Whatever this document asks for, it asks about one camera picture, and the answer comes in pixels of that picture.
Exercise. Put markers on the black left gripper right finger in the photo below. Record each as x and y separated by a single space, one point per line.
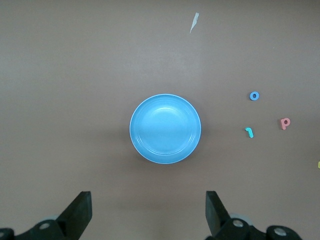
225 225

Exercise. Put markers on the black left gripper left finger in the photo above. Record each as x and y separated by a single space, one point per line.
62 225

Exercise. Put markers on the teal foam letter l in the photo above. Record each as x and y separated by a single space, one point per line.
250 133

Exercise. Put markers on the pink foam letter d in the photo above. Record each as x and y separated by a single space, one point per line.
282 125

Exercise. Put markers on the blue foam letter o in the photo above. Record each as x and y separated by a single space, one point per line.
251 96

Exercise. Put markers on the blue plate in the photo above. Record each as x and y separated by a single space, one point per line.
165 128

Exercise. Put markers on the white tape scrap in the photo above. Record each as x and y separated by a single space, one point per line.
193 23

